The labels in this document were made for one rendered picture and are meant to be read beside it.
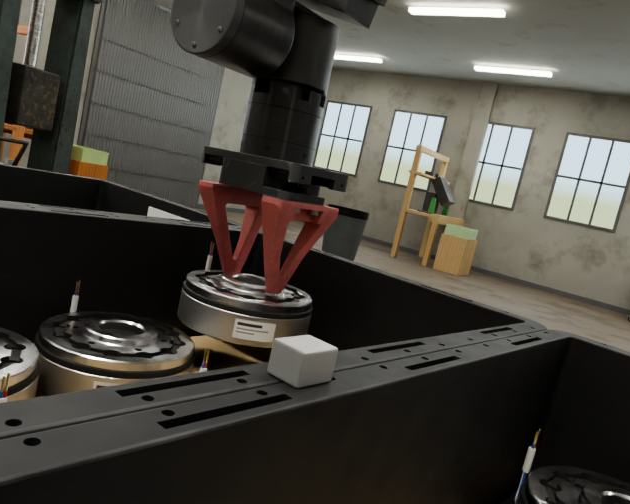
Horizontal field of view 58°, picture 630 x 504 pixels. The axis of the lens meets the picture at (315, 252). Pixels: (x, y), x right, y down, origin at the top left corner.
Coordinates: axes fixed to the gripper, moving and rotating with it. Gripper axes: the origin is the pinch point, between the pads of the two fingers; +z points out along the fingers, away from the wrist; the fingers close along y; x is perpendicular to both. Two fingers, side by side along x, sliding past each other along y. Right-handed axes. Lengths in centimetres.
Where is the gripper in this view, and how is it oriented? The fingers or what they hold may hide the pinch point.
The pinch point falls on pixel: (253, 274)
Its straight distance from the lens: 45.6
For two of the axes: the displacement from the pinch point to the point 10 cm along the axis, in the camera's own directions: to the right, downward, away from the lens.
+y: 7.5, 2.4, -6.2
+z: -2.0, 9.7, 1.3
